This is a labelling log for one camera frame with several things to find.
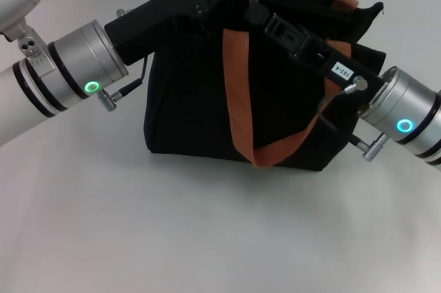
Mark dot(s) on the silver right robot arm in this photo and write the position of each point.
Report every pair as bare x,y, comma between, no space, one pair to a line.
406,107

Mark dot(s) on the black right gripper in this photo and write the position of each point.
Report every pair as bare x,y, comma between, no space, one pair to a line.
310,50

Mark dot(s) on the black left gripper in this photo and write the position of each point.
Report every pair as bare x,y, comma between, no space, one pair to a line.
155,20

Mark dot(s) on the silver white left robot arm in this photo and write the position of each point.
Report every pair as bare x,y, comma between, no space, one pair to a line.
79,65

